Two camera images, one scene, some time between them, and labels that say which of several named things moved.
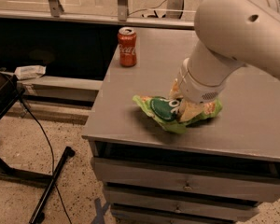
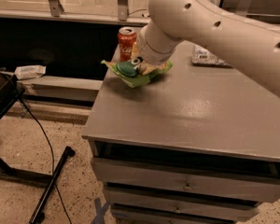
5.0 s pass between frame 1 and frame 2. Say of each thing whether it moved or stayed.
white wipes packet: stayed
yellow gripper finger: moved
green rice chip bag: moved
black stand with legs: stayed
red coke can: stayed
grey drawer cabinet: stayed
